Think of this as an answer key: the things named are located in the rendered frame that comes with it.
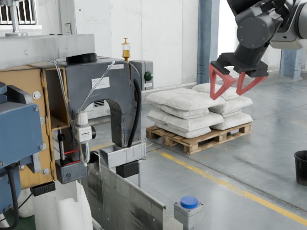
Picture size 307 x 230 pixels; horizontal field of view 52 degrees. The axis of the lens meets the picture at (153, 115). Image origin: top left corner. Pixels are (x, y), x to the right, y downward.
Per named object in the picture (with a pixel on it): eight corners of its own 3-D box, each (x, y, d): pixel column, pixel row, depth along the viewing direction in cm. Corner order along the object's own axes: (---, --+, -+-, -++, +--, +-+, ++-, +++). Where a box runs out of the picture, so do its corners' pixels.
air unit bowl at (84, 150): (92, 162, 87) (91, 141, 85) (82, 165, 85) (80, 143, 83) (87, 159, 89) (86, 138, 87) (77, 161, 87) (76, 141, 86)
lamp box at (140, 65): (153, 89, 101) (153, 61, 99) (142, 91, 99) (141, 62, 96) (140, 86, 107) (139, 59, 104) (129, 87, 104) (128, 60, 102)
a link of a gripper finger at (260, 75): (215, 88, 76) (233, 54, 70) (234, 85, 80) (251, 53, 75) (235, 105, 72) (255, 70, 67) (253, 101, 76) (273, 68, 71)
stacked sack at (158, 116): (202, 117, 424) (202, 106, 421) (167, 127, 382) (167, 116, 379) (180, 111, 455) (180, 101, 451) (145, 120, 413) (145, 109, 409)
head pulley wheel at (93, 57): (102, 61, 92) (102, 53, 91) (73, 64, 87) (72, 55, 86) (88, 60, 99) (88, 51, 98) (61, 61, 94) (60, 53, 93)
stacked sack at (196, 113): (211, 116, 383) (211, 105, 379) (183, 122, 361) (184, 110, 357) (179, 105, 437) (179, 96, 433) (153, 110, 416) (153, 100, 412)
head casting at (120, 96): (143, 143, 103) (141, 51, 95) (72, 163, 89) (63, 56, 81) (100, 122, 126) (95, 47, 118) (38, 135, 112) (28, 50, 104)
